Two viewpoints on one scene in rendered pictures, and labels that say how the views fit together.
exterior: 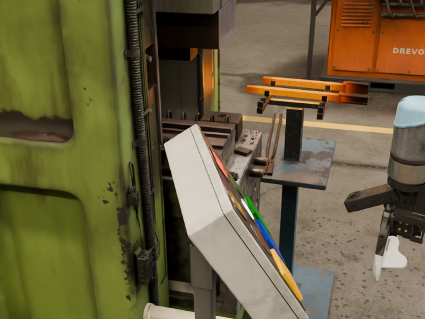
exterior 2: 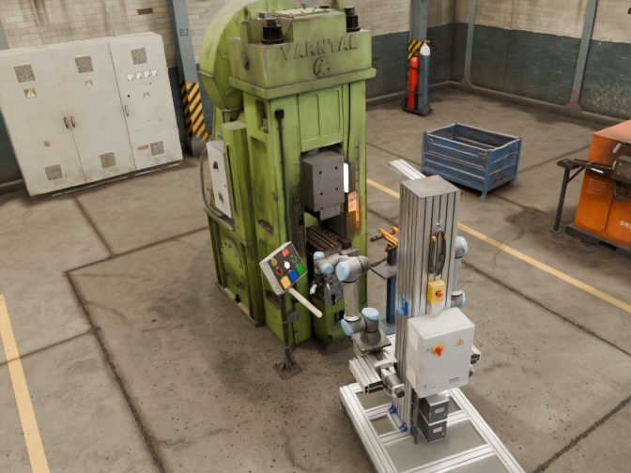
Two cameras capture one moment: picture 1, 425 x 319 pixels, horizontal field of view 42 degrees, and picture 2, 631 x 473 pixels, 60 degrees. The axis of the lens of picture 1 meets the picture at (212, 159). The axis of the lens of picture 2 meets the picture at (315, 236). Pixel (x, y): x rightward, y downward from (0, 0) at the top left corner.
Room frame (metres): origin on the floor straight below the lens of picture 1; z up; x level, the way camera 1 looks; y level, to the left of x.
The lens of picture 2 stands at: (-1.54, -2.65, 3.28)
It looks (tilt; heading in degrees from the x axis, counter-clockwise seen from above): 29 degrees down; 43
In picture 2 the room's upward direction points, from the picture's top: 3 degrees counter-clockwise
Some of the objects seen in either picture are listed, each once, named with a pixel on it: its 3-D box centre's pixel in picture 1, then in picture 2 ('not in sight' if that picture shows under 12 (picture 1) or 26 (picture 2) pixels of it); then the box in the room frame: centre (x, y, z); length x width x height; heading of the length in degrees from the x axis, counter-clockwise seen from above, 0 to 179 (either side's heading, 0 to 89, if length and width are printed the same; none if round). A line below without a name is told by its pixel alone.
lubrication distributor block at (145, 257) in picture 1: (145, 265); not in sight; (1.11, 0.17, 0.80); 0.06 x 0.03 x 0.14; 165
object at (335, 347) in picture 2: not in sight; (337, 341); (1.42, -0.09, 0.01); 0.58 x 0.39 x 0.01; 165
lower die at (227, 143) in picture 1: (157, 141); (317, 240); (1.49, 0.16, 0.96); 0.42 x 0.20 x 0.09; 75
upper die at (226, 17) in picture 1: (150, 18); (315, 204); (1.49, 0.16, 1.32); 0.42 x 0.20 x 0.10; 75
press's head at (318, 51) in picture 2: not in sight; (300, 41); (1.58, 0.31, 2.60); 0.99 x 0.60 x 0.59; 165
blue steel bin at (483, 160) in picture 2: not in sight; (469, 157); (5.47, 0.76, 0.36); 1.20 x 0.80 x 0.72; 81
